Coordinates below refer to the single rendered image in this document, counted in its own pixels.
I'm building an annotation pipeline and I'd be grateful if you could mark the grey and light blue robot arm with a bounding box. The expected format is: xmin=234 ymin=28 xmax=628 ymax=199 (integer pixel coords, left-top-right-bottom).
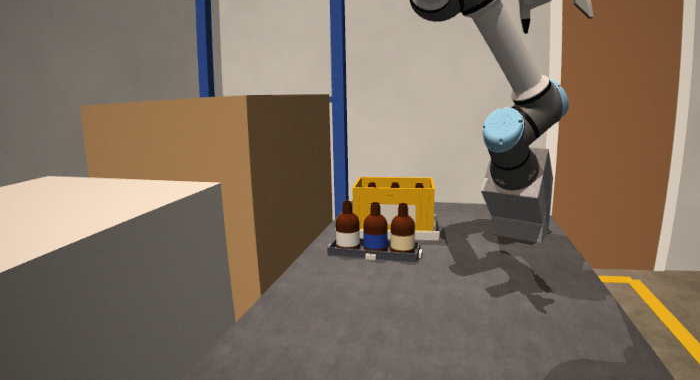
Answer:
xmin=410 ymin=0 xmax=569 ymax=190

